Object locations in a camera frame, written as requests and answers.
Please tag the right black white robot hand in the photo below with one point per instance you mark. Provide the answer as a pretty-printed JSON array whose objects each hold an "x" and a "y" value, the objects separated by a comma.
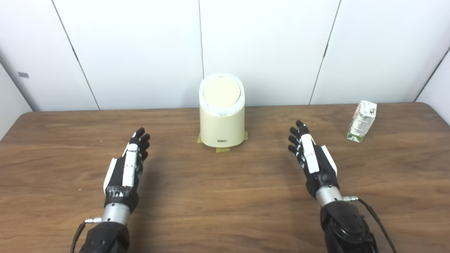
[{"x": 318, "y": 168}]

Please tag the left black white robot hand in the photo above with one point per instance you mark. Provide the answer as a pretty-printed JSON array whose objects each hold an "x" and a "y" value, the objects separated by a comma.
[{"x": 117, "y": 175}]

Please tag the white green milk carton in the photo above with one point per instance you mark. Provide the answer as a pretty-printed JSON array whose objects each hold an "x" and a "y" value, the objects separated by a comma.
[{"x": 362, "y": 121}]

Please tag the cream-colored lidded bin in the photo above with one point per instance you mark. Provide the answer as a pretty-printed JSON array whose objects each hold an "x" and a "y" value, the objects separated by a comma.
[{"x": 222, "y": 119}]

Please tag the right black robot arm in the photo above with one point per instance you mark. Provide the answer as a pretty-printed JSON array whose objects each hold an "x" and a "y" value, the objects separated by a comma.
[{"x": 346, "y": 228}]

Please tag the yellow-green tape piece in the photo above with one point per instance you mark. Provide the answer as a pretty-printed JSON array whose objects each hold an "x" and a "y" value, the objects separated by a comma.
[
  {"x": 199, "y": 138},
  {"x": 222, "y": 149},
  {"x": 245, "y": 135}
]

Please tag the grey wall sticker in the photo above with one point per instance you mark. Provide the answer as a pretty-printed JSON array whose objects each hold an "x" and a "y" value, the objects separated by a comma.
[{"x": 23, "y": 75}]

